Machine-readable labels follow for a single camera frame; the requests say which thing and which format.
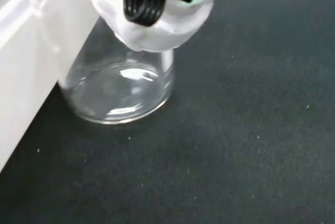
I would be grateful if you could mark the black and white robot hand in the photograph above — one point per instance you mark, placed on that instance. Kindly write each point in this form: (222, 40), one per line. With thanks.
(146, 35)

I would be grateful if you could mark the white electronic balance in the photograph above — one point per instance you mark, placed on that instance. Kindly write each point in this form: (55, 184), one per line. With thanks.
(31, 51)

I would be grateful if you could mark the black bench cloth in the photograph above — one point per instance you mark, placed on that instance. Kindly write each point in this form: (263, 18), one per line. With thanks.
(222, 143)

